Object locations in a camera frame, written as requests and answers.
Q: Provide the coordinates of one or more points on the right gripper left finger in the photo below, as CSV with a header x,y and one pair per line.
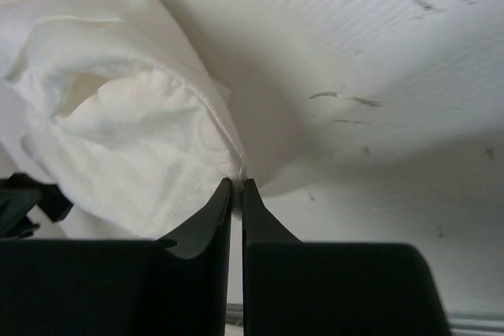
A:
x,y
173,285

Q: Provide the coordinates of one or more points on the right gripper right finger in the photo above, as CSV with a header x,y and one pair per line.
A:
x,y
292,287

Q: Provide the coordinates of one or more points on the white pleated skirt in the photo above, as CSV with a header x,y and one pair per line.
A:
x,y
121,112

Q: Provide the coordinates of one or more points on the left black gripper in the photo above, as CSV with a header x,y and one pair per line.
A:
x,y
20,193

